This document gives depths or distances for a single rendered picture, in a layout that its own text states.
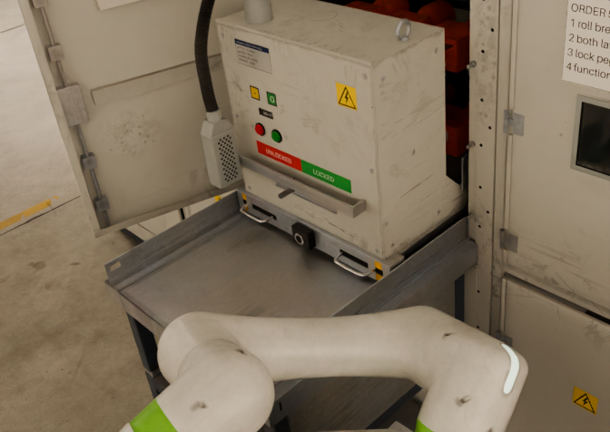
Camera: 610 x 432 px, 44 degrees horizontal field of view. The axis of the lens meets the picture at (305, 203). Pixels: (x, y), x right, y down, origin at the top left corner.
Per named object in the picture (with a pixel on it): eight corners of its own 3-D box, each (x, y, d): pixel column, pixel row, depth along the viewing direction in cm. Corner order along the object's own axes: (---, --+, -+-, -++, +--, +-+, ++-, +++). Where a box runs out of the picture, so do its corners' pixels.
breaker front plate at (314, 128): (380, 267, 167) (367, 67, 141) (244, 196, 199) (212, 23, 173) (384, 264, 168) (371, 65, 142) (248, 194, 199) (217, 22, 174)
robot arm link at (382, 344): (437, 296, 140) (152, 300, 118) (491, 322, 125) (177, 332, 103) (427, 363, 141) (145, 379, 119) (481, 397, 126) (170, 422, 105)
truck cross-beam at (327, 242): (390, 288, 167) (389, 267, 164) (240, 207, 203) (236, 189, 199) (405, 277, 170) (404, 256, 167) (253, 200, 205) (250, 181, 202)
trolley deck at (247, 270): (270, 428, 147) (266, 407, 144) (110, 299, 188) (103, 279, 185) (477, 262, 183) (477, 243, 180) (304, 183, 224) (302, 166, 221)
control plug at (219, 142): (221, 190, 184) (209, 127, 175) (210, 183, 188) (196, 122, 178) (245, 177, 189) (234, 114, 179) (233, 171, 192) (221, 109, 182)
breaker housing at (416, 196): (386, 265, 167) (372, 63, 141) (245, 194, 199) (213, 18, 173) (516, 171, 194) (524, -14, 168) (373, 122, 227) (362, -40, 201)
